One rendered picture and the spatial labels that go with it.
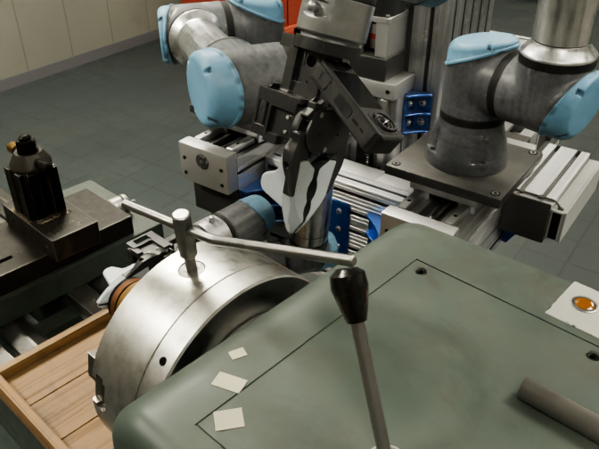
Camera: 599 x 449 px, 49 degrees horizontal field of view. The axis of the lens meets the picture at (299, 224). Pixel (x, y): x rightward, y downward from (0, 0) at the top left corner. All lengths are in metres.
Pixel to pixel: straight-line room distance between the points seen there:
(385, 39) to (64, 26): 4.27
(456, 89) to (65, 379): 0.84
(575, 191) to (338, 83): 0.83
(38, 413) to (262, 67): 0.66
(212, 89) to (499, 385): 0.55
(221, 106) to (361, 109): 0.34
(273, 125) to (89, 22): 4.88
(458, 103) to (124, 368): 0.70
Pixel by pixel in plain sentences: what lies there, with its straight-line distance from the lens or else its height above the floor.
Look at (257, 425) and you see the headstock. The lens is 0.61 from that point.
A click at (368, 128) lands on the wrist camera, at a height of 1.46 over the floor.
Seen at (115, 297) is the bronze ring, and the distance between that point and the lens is 1.02.
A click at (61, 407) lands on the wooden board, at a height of 0.88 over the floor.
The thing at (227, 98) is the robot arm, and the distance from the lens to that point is 0.95.
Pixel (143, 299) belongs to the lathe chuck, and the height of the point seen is 1.22.
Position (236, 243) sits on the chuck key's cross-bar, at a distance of 0.72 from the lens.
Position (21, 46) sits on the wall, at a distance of 5.24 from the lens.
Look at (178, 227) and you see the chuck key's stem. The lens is 0.77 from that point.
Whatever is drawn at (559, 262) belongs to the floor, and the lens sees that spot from 3.14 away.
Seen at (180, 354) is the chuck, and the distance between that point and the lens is 0.76.
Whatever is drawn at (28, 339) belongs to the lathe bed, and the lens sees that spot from 1.36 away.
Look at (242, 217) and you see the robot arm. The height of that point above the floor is 1.11.
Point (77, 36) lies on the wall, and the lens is 5.50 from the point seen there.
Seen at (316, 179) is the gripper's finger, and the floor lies 1.38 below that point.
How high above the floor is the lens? 1.72
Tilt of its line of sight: 33 degrees down
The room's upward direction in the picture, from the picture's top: straight up
